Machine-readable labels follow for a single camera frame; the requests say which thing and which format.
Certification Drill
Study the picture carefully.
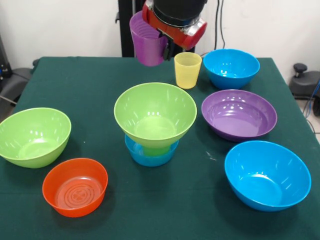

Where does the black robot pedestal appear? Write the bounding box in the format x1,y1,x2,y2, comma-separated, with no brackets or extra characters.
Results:
115,0,202,59

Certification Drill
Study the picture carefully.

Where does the small orange plastic bowl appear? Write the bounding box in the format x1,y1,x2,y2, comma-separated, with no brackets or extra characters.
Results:
41,157,109,218

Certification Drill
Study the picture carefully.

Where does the green plastic cup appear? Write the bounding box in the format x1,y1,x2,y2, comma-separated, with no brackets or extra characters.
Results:
142,145,171,158

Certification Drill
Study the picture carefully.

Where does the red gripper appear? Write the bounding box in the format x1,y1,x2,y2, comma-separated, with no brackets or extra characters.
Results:
141,0,208,62

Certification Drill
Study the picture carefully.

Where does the black wall cable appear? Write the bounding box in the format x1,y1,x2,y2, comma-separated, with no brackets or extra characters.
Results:
214,0,228,51

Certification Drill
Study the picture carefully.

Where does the dark green tablecloth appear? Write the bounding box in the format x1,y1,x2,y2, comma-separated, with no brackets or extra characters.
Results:
0,56,320,240

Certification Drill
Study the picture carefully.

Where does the purple plastic cup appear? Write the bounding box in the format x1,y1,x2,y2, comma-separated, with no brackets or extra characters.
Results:
129,11,168,67

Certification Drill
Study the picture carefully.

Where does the blue cable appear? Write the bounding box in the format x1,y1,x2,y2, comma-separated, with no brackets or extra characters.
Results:
303,79,320,118

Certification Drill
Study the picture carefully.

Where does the yellow plastic cup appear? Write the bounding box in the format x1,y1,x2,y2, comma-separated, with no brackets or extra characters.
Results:
174,51,203,90

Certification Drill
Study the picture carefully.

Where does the small blue plastic bowl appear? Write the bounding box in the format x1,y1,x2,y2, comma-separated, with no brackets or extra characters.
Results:
124,133,180,168

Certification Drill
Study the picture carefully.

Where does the grey wheeled base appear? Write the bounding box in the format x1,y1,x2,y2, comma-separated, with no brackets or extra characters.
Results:
0,67,32,106

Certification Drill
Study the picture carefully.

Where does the green plastic bowl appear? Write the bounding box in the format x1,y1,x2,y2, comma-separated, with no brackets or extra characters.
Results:
0,107,72,169
113,82,198,150

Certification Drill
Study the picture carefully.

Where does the grey base with black knob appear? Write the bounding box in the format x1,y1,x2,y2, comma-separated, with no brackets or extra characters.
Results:
289,62,320,101

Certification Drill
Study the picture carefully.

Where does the black equipment casing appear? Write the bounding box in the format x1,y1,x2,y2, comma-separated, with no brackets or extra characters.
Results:
0,33,13,93

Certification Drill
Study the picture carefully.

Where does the purple plastic bowl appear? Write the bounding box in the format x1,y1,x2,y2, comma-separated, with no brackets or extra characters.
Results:
201,89,278,143

